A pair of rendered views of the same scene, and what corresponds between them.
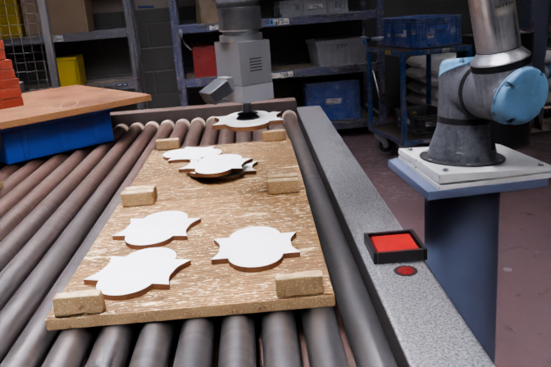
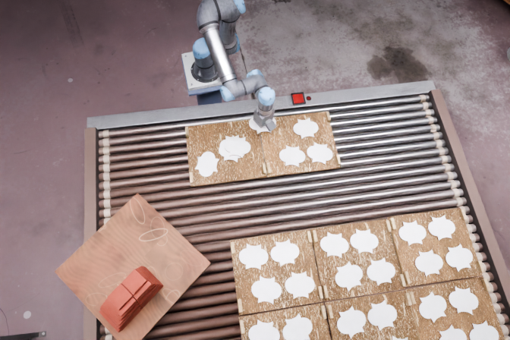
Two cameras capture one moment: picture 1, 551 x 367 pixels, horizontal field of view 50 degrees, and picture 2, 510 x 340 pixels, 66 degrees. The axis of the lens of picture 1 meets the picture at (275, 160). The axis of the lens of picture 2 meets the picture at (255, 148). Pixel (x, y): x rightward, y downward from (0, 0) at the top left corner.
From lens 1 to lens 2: 2.31 m
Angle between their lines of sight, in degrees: 81
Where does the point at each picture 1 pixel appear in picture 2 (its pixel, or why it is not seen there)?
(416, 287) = (316, 97)
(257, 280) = (322, 127)
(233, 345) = (342, 130)
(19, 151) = not seen: hidden behind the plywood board
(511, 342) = (139, 96)
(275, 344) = (341, 122)
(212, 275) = (319, 136)
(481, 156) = not seen: hidden behind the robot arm
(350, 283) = (316, 109)
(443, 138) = (212, 71)
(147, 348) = (344, 146)
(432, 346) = (338, 97)
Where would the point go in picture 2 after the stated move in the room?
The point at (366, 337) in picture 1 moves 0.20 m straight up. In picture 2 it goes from (338, 107) to (347, 89)
